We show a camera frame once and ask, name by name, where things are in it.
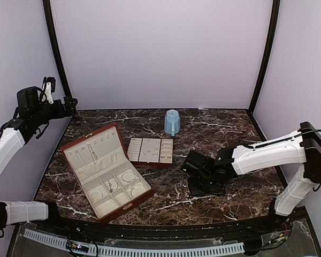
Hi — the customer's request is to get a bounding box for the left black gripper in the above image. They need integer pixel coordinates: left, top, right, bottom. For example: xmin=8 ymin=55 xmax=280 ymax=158
xmin=31 ymin=96 xmax=78 ymax=126

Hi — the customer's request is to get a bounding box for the brown jewelry tray cream lining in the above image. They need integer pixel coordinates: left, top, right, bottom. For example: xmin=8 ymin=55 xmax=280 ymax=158
xmin=127 ymin=138 xmax=174 ymax=167

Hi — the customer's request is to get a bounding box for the brown jewelry box cream lining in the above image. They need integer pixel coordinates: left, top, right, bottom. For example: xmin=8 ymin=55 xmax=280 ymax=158
xmin=61 ymin=123 xmax=154 ymax=225

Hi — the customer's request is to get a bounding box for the silver bangle bracelet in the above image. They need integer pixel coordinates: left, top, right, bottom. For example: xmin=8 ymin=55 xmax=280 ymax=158
xmin=88 ymin=189 xmax=104 ymax=203

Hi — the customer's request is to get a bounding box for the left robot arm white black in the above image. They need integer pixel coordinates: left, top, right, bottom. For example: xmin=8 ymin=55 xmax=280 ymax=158
xmin=0 ymin=96 xmax=78 ymax=233

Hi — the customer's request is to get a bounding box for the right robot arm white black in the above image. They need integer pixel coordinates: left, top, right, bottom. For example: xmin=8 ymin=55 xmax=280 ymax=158
xmin=181 ymin=122 xmax=321 ymax=232

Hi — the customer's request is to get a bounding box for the light blue upside-down mug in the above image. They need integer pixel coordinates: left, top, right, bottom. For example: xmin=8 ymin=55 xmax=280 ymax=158
xmin=164 ymin=109 xmax=180 ymax=137

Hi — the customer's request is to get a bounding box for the small circuit board with leds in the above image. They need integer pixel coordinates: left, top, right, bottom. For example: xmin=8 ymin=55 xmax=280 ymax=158
xmin=66 ymin=240 xmax=89 ymax=253

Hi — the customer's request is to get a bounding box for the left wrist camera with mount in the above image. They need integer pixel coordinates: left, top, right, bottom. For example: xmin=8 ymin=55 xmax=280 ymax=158
xmin=40 ymin=77 xmax=56 ymax=104

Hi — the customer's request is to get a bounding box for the beaded necklace in lid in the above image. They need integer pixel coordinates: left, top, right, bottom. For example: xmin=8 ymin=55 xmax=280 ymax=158
xmin=89 ymin=143 xmax=100 ymax=162

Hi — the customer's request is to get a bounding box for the silver bracelet back compartment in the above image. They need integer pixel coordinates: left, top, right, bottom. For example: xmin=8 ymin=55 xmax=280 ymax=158
xmin=121 ymin=171 xmax=137 ymax=183

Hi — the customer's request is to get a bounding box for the black front table rail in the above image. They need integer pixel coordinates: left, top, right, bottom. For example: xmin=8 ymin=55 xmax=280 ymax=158
xmin=35 ymin=216 xmax=293 ymax=243

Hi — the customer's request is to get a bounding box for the black left corner post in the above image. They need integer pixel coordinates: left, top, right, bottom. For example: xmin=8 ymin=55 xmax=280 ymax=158
xmin=42 ymin=0 xmax=72 ymax=98

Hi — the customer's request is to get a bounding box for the black corner post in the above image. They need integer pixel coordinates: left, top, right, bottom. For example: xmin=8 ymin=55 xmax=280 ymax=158
xmin=42 ymin=0 xmax=72 ymax=98
xmin=248 ymin=0 xmax=280 ymax=116

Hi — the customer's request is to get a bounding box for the white slotted cable duct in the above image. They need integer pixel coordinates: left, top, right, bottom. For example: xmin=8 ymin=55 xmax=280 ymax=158
xmin=23 ymin=229 xmax=245 ymax=257

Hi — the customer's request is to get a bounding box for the black right corner post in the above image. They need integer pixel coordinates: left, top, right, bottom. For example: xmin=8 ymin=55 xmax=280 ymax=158
xmin=248 ymin=0 xmax=280 ymax=116

